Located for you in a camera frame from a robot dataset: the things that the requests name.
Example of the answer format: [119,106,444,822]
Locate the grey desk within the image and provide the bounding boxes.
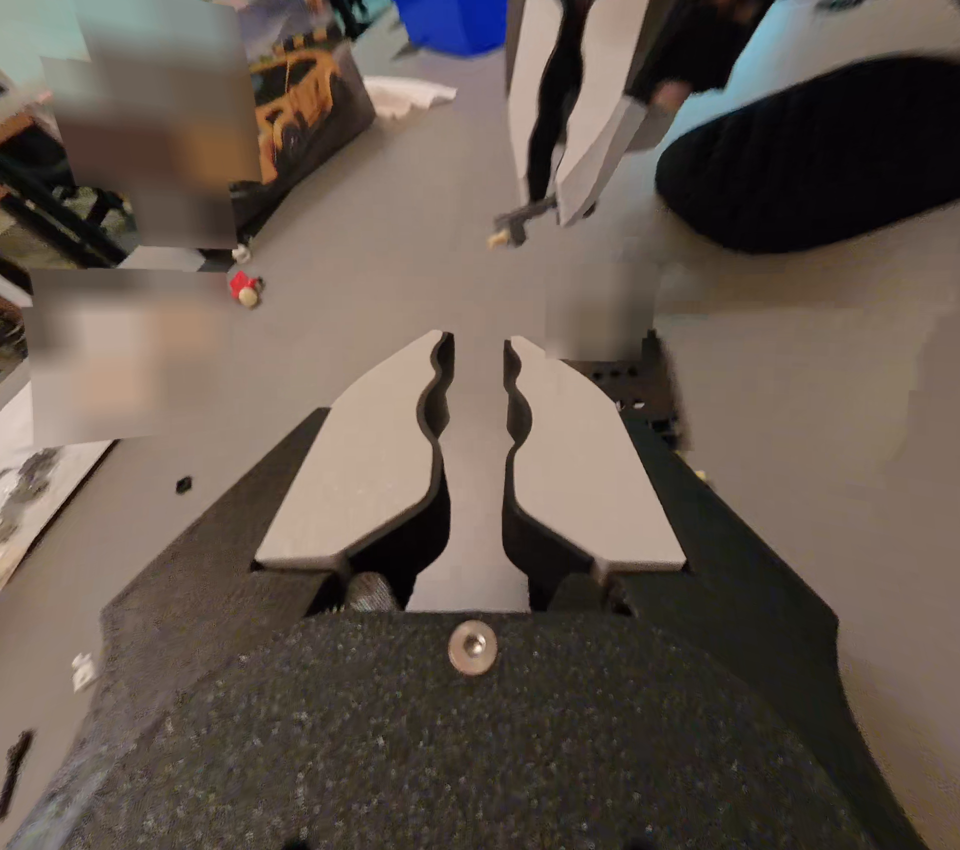
[0,0,960,850]

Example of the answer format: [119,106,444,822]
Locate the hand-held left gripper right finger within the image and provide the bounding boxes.
[501,336,687,573]

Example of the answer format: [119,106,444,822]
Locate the torn white paper bag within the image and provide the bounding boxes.
[362,76,459,119]

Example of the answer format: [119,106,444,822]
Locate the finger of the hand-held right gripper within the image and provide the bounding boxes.
[556,0,676,228]
[508,0,583,206]

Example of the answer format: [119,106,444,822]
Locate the dark grey toy axle brick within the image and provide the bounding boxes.
[493,193,560,249]

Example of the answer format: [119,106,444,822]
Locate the scattered small toy bricks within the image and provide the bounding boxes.
[0,475,196,813]

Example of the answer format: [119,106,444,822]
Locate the black diamond-textured object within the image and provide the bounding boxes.
[654,56,960,256]

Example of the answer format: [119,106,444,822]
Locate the black toy set box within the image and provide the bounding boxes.
[228,0,376,243]

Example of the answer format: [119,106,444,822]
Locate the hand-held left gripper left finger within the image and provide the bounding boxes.
[255,330,456,573]

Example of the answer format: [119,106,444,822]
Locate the clear bag of black gears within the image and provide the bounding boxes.
[0,441,114,588]

